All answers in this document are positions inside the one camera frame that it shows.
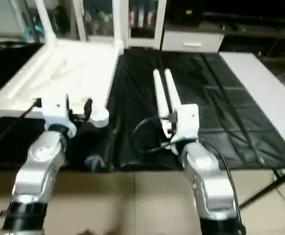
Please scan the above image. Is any white plastic table leg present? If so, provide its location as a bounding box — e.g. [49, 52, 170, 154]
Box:
[153, 69, 171, 120]
[35, 0, 59, 49]
[164, 69, 183, 111]
[112, 0, 124, 49]

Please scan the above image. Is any white glass door cabinet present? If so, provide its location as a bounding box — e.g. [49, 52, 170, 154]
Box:
[74, 0, 167, 48]

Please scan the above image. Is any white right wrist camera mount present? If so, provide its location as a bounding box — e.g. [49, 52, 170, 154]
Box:
[170, 103, 200, 156]

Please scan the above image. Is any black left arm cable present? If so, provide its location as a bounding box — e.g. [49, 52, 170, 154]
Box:
[0, 98, 43, 152]

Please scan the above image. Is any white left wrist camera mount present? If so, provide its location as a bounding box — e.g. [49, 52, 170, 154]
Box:
[41, 94, 77, 138]

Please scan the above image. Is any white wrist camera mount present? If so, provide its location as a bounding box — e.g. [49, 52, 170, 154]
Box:
[41, 94, 77, 138]
[170, 103, 200, 156]

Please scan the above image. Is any white plastic table top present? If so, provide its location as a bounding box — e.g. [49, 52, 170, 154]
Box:
[0, 39, 125, 129]

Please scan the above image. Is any black plastic mat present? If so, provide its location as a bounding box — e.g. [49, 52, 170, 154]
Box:
[0, 42, 285, 172]

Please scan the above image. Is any white drawer unit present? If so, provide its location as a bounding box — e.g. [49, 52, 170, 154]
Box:
[161, 30, 226, 53]

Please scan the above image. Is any teal floor stand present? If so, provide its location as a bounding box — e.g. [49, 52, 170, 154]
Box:
[22, 24, 44, 42]

